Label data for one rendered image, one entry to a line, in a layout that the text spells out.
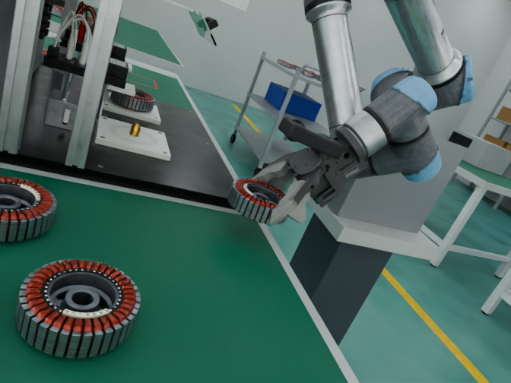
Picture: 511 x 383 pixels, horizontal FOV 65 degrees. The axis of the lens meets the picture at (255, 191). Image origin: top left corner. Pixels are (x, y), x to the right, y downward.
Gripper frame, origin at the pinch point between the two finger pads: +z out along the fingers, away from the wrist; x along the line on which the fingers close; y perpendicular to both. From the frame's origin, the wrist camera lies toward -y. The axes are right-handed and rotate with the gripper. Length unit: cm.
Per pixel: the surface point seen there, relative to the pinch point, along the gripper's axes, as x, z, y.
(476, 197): 131, -116, 201
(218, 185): 13.3, 5.0, 0.5
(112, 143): 20.9, 16.6, -17.3
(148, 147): 22.9, 12.2, -11.5
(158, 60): 185, 7, 8
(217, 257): -9.9, 9.3, -2.5
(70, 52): 26.7, 11.7, -33.7
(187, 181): 12.2, 8.9, -5.1
